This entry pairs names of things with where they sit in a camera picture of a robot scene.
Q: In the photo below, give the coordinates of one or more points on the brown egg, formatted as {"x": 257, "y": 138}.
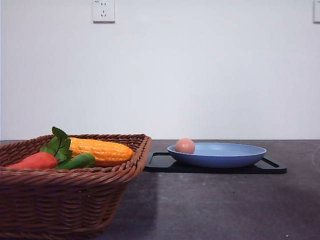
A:
{"x": 185, "y": 145}

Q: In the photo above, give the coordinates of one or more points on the light blue plate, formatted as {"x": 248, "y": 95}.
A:
{"x": 219, "y": 155}

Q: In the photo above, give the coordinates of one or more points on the brown wicker basket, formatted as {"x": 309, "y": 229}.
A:
{"x": 64, "y": 203}

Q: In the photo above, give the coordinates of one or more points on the dark green tray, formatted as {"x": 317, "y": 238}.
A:
{"x": 163, "y": 163}

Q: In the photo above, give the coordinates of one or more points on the yellow toy corn cob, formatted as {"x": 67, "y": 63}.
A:
{"x": 103, "y": 151}

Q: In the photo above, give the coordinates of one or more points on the green toy pepper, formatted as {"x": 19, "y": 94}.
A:
{"x": 80, "y": 161}

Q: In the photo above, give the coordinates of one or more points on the green toy carrot leaves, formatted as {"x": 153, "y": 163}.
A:
{"x": 60, "y": 146}

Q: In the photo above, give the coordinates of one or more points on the red toy carrot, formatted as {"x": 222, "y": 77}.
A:
{"x": 39, "y": 160}

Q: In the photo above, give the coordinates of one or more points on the white wall socket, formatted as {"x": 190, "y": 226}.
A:
{"x": 103, "y": 11}
{"x": 316, "y": 10}

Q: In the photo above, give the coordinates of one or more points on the white wall socket right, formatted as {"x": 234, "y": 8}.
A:
{"x": 316, "y": 10}

